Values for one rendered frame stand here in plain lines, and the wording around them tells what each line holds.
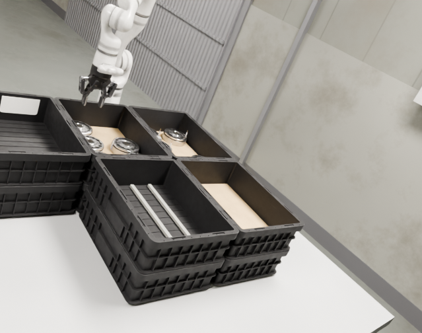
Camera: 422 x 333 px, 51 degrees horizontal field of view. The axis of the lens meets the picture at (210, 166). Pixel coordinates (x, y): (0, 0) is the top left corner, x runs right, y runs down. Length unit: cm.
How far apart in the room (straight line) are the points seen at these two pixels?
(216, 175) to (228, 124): 237
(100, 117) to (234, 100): 234
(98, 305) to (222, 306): 37
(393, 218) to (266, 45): 170
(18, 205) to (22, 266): 21
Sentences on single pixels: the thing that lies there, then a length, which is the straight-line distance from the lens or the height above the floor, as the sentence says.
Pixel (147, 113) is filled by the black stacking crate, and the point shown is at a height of 91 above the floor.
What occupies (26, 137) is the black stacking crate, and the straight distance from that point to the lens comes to 161.
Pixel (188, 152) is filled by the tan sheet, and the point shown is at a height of 83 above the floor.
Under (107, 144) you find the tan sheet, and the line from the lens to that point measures 170.
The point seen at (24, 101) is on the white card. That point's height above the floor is 91.
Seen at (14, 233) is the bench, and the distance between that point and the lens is 140.
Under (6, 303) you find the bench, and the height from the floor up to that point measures 70.
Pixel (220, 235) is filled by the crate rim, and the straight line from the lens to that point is 124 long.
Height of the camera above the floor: 158
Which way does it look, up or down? 24 degrees down
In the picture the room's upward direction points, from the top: 23 degrees clockwise
